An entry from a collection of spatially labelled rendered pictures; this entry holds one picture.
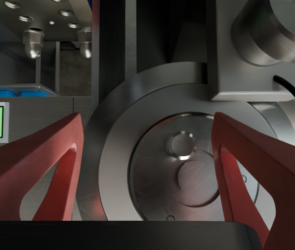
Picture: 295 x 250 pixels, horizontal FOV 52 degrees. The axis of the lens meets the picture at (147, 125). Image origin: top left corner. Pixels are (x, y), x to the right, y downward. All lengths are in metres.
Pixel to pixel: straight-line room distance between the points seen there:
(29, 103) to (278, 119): 0.44
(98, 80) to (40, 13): 0.31
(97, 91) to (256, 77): 0.10
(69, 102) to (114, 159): 0.36
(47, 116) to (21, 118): 0.04
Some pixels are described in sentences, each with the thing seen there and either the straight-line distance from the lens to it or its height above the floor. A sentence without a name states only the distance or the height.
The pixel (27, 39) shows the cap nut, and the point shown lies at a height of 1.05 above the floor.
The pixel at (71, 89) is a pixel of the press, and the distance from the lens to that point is 3.71.
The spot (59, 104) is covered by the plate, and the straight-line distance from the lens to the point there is 0.55.
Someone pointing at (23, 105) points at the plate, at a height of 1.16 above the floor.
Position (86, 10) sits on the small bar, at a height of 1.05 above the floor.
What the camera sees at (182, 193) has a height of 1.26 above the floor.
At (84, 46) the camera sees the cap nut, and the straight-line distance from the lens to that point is 0.54.
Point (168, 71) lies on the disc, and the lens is 0.20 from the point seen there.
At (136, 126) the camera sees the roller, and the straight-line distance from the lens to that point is 0.18.
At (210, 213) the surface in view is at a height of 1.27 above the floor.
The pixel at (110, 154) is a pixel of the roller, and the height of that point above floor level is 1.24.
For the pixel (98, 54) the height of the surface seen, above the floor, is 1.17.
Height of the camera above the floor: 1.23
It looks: 5 degrees down
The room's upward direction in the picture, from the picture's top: 180 degrees clockwise
